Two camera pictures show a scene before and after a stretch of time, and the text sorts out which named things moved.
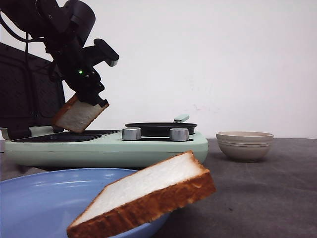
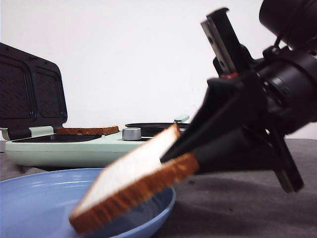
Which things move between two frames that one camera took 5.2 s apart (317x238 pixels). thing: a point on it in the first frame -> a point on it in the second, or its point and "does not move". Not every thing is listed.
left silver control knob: (131, 134) does not move
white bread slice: (77, 116) -> (104, 130)
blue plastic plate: (43, 204) does not move
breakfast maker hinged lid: (31, 91) does not move
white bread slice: (146, 193) -> (142, 173)
